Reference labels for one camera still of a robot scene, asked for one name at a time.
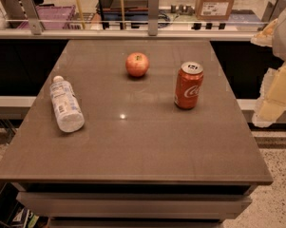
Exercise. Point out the grey metal railing post left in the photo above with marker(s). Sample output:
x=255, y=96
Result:
x=35, y=25

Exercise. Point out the purple plastic crate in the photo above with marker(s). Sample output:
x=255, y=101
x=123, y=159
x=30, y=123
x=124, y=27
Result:
x=53, y=17

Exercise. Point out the clear plastic water bottle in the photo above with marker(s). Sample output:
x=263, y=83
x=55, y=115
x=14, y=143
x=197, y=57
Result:
x=67, y=111

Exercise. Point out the red apple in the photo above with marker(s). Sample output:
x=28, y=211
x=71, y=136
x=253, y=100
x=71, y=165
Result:
x=136, y=64

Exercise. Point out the grey metal railing post middle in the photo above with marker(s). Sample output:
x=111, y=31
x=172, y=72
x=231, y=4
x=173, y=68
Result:
x=153, y=12

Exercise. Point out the cardboard box with label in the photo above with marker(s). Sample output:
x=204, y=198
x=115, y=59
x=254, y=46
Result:
x=213, y=9

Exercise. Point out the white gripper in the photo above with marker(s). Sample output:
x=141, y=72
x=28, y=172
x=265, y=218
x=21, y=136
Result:
x=285, y=35

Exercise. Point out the red coke can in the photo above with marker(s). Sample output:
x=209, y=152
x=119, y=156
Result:
x=189, y=80

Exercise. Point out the grey metal railing post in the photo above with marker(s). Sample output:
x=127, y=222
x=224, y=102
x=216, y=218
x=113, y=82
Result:
x=273, y=9
x=153, y=12
x=35, y=25

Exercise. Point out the grey metal railing post right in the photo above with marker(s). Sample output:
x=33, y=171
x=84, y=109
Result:
x=273, y=9

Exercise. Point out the orange and blue cart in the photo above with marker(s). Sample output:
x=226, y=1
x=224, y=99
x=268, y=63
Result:
x=122, y=12

